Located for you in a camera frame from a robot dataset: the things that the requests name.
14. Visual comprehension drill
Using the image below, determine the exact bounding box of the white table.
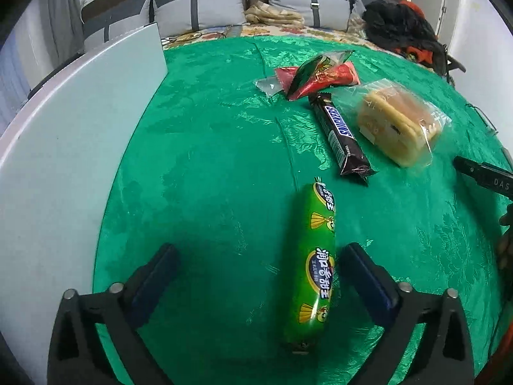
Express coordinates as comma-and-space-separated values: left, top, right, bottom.
0, 22, 169, 385

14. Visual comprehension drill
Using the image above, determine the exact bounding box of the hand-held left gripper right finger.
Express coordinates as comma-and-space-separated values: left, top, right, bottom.
340, 242, 475, 385

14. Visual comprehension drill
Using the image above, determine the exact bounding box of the floral bed sheet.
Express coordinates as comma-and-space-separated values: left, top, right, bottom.
162, 22, 405, 55

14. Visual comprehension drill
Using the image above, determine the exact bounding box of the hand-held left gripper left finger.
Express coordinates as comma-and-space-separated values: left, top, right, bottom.
46, 243, 181, 385

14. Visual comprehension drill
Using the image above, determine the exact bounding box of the dark brown chocolate bar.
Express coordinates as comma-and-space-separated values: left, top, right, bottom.
308, 92, 377, 187

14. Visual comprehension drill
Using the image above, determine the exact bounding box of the folded beige blanket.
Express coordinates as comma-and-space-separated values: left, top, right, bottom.
244, 2, 302, 25

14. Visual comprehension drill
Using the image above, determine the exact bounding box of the light curtain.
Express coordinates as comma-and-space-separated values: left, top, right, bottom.
0, 0, 85, 129

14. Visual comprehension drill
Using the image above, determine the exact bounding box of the grey strapped pillow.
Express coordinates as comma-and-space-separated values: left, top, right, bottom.
262, 0, 354, 30
151, 0, 246, 37
82, 0, 156, 53

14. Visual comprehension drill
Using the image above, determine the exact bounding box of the green sausage packet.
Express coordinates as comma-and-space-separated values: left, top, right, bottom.
282, 176, 339, 355

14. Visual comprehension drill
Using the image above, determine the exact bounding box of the green patterned cloth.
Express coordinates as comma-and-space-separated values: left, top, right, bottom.
92, 34, 508, 385

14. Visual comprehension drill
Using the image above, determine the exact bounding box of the black and orange bag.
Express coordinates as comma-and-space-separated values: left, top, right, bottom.
363, 0, 450, 77

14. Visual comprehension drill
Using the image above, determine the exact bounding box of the person's right hand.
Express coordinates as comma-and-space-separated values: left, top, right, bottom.
498, 204, 513, 270

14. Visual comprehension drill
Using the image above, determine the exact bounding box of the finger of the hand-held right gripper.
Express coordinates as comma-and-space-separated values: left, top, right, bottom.
453, 156, 488, 188

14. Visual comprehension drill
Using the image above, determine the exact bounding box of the red and green snack packet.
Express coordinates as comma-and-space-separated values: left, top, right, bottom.
285, 49, 355, 103

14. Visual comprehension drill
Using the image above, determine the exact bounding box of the orange red object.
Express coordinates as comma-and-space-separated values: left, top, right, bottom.
477, 321, 513, 385

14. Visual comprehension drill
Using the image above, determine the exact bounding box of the small grey pillow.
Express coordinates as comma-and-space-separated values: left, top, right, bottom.
348, 0, 367, 30

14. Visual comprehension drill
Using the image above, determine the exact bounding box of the black stand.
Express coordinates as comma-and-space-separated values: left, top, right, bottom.
441, 46, 467, 87

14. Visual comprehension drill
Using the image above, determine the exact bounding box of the bread in clear wrapper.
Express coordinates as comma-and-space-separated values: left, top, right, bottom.
342, 78, 453, 169

